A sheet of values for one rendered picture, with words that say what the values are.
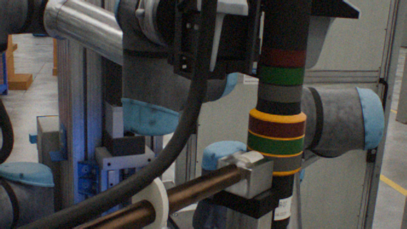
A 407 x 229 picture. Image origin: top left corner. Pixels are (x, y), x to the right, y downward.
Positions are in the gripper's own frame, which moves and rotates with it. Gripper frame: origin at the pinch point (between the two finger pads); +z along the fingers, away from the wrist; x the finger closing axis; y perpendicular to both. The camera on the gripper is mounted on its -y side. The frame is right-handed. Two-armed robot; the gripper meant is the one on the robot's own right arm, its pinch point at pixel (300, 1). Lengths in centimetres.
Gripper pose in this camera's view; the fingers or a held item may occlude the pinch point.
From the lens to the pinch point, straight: 33.2
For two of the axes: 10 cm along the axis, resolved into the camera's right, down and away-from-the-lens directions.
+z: 4.4, 2.4, -8.7
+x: -9.0, 0.6, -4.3
